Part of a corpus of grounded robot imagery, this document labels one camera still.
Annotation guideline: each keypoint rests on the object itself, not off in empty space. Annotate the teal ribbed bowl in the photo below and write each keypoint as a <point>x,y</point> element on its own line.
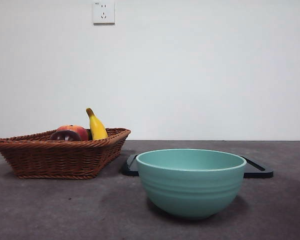
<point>191,190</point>

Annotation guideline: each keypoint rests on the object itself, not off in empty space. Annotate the dark purple plum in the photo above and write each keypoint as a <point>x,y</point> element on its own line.
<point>65,136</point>

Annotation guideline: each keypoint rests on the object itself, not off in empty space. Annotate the yellow banana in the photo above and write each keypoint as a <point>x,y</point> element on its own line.
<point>98,127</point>

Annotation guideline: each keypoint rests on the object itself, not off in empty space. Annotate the dark green fruit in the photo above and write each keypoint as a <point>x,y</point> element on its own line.
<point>89,135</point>

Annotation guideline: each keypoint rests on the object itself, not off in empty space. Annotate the red orange peach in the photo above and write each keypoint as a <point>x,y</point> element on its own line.
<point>80,130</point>

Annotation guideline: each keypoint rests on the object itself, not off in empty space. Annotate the brown wicker basket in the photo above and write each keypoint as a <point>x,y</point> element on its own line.
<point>52,160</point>

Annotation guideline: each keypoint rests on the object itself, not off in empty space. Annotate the black rectangular tray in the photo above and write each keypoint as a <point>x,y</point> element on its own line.
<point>260,173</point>

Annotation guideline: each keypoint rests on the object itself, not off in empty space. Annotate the white wall socket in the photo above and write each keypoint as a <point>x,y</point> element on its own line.
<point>103,15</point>

